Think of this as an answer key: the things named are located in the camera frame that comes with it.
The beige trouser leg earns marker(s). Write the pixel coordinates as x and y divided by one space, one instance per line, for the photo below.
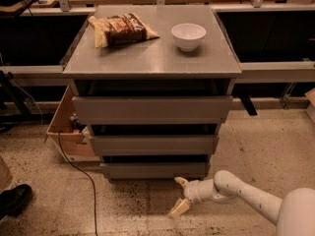
5 175

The brown chip bag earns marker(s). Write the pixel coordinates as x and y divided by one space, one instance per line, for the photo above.
120 29

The grey top drawer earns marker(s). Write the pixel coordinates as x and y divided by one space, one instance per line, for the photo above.
152 110

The grey bottom drawer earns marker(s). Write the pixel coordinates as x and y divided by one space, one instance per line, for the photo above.
154 170

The grey metal rail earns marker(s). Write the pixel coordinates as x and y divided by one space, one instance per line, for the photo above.
252 73

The open cardboard box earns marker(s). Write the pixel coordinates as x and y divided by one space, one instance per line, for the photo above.
70 142

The grey middle drawer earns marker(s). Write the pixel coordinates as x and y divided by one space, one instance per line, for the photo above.
154 145

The black leather shoe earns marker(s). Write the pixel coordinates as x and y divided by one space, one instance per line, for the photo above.
13 201

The white ceramic bowl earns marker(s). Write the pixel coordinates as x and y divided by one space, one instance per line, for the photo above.
187 37

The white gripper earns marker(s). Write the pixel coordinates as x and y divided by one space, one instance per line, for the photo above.
191 192

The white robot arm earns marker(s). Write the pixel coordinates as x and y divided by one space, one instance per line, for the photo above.
294 215

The grey drawer cabinet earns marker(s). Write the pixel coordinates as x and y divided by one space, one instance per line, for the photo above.
155 68

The grey drawer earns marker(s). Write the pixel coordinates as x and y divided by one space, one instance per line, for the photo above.
154 145
154 170
152 110

